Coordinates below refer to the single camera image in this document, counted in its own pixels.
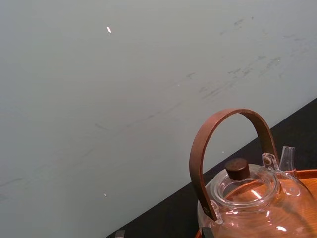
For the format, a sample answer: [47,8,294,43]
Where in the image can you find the round orange wooden tray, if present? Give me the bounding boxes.
[195,169,317,238]

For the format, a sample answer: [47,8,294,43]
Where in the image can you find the glass lid with wooden knob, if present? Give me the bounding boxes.
[211,158,281,207]

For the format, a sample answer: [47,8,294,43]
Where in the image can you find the black table cloth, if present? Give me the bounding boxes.
[106,97,317,238]

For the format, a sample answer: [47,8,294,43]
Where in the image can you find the clear glass teapot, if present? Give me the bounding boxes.
[197,146,317,238]

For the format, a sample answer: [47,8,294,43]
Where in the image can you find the brown wooden teapot handle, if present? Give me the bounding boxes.
[189,108,280,222]

